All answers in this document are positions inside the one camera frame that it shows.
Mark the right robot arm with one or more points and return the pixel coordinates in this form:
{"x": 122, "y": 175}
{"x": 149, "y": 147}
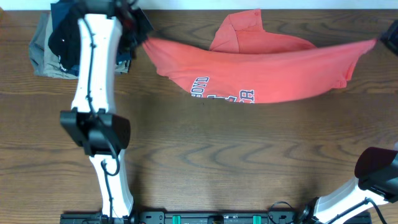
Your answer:
{"x": 374, "y": 184}

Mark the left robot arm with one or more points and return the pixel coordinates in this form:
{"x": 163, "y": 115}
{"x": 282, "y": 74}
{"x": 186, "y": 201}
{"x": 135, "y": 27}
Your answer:
{"x": 92, "y": 122}

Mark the khaki folded garment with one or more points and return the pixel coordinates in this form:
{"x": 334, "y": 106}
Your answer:
{"x": 52, "y": 66}

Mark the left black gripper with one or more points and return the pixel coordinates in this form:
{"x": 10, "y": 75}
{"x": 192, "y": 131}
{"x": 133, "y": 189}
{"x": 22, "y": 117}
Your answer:
{"x": 140, "y": 30}

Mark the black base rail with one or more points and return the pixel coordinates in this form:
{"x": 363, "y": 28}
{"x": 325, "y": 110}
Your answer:
{"x": 158, "y": 217}

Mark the grey folded garment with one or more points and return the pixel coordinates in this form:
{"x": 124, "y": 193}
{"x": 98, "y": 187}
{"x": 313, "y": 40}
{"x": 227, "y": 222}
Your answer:
{"x": 38, "y": 51}

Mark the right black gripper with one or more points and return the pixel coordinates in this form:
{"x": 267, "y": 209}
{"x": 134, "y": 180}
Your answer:
{"x": 389, "y": 37}

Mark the coral red t-shirt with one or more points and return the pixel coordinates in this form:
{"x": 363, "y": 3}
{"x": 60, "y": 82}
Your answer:
{"x": 246, "y": 64}

